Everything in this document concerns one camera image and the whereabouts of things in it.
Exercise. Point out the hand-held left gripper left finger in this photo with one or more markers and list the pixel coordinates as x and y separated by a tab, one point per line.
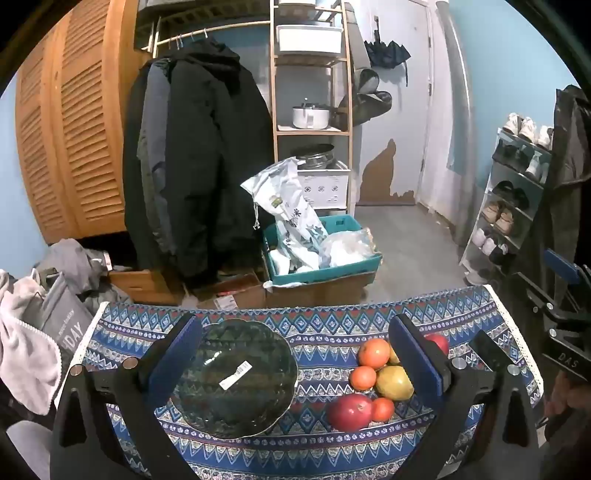
175	364

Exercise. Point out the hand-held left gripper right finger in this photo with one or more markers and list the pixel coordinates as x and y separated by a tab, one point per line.
415	364

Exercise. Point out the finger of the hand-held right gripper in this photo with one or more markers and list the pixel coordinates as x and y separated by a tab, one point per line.
561	270
485	347

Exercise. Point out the yellow apple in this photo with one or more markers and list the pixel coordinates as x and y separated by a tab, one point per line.
394	356

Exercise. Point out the yellow-green mango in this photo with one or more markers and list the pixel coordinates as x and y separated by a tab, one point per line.
395	383

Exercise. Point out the red pomegranate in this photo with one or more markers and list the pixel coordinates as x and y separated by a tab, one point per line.
437	342

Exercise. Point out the large orange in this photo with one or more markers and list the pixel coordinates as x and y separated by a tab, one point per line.
374	354

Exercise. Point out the small orange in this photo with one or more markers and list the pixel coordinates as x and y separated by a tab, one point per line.
383	410
362	378

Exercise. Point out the dark green glass plate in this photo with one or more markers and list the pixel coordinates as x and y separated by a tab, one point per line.
221	406

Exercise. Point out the red apple front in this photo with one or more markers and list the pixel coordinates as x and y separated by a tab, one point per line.
348	413

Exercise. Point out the person's right hand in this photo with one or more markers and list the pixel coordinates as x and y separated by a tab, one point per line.
568	401

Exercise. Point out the small cardboard box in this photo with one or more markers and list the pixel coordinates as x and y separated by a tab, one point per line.
231	293

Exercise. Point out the wooden box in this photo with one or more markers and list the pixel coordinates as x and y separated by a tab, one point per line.
138	281

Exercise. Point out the blue patterned tablecloth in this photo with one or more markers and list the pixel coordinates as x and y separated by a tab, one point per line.
323	332

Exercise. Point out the large cardboard box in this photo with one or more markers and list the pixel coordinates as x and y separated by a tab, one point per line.
323	291

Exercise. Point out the grey tote bag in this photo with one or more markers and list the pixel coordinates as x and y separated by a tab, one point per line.
64	314

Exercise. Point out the teal plastic crate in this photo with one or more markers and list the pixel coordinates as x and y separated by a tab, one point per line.
323	273

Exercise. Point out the dark hanging jacket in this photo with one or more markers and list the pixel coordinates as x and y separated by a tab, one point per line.
572	138

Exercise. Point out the shoe rack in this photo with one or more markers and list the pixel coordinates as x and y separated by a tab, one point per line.
501	152

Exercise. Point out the clear plastic bag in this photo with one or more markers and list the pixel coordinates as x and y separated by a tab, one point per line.
346	249

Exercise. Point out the group of shoes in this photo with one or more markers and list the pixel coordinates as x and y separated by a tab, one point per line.
519	129

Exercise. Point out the grey clothes pile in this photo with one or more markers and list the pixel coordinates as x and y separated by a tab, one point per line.
69	263

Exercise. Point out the pale pink towel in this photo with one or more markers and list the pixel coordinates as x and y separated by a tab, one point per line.
23	350

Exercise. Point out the white patterned box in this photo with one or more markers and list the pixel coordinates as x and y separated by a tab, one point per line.
323	189

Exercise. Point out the white rice bag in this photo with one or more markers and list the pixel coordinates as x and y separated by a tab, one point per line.
286	198

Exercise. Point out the black coat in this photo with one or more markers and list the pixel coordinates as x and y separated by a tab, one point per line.
207	161

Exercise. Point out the stacked steel pots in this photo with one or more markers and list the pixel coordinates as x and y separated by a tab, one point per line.
316	154

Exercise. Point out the wooden louvered wardrobe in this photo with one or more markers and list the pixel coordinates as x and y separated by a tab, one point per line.
83	138

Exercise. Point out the grey coat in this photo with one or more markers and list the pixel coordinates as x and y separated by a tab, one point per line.
154	115

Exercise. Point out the white cooking pot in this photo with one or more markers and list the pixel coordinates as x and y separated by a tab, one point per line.
307	117

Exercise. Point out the black umbrella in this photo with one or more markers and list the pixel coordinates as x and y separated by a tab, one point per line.
385	53

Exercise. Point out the wooden shelf unit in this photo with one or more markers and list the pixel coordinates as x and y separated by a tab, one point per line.
273	92

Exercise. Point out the white storage bin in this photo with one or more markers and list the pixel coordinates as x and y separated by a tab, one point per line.
307	39

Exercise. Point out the clothes rail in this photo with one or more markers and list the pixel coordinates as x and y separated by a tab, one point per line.
194	33

